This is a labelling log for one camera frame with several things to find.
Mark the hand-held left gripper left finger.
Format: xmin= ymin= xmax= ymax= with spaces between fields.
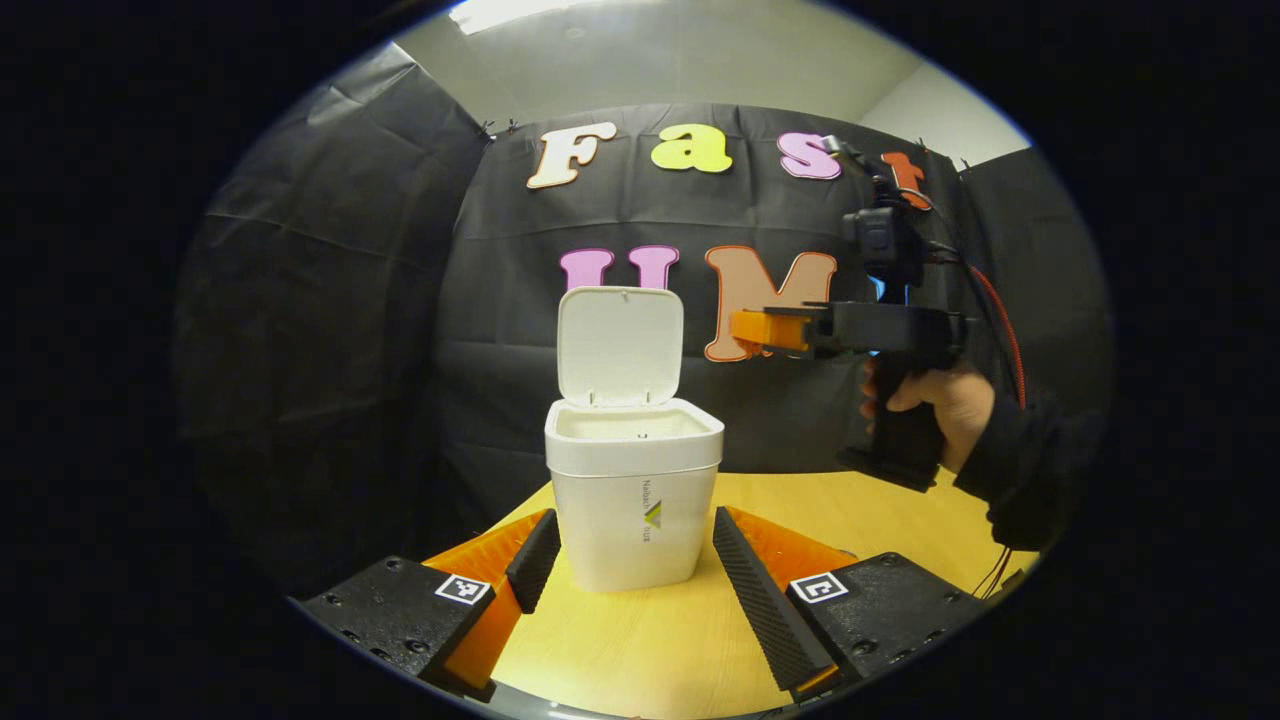
xmin=300 ymin=508 xmax=561 ymax=703

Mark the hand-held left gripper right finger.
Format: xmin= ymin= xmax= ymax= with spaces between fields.
xmin=712 ymin=506 xmax=1001 ymax=704

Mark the white desktop garbage bin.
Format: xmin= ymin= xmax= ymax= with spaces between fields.
xmin=544 ymin=286 xmax=725 ymax=593

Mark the wooden desktop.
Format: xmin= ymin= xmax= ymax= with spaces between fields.
xmin=425 ymin=470 xmax=1041 ymax=720

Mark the black backdrop cloth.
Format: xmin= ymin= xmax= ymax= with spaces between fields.
xmin=175 ymin=40 xmax=1116 ymax=601

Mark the ceiling light panel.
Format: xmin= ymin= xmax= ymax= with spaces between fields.
xmin=448 ymin=0 xmax=601 ymax=36

